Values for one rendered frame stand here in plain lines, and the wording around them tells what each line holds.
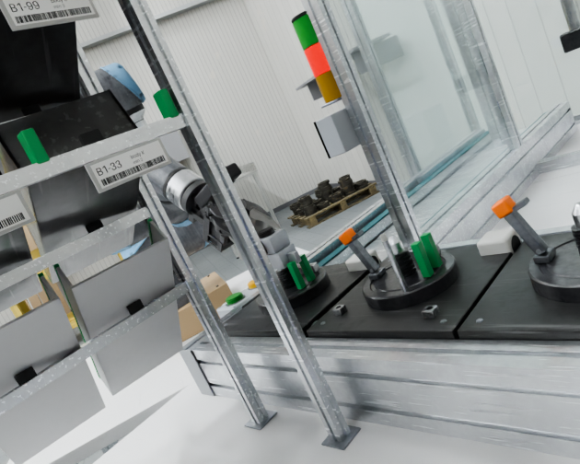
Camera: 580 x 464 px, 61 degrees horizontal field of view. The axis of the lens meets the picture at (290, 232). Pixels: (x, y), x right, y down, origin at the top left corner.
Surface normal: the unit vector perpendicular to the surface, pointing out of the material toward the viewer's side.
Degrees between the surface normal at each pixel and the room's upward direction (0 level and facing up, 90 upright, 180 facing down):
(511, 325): 0
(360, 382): 90
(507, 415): 90
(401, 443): 0
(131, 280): 135
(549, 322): 0
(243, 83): 90
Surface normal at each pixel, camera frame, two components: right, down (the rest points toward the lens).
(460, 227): 0.66, -0.15
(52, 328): 0.67, 0.58
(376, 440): -0.41, -0.89
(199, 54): 0.29, 0.07
